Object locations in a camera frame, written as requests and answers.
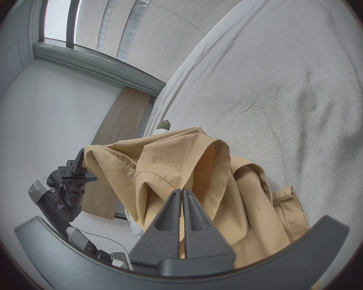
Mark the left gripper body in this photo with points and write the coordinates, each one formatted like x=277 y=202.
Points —
x=69 y=175

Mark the pale blue garment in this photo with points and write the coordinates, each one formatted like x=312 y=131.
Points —
x=134 y=225

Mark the tan shorts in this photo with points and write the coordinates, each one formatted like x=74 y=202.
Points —
x=169 y=168

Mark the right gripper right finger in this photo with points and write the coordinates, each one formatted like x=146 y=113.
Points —
x=202 y=243

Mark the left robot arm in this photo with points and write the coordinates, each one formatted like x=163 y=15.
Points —
x=63 y=207

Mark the green garment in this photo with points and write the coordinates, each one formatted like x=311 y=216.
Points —
x=165 y=125

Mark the window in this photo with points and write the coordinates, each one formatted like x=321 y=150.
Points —
x=124 y=17

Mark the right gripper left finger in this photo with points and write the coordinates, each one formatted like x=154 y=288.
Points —
x=157 y=246

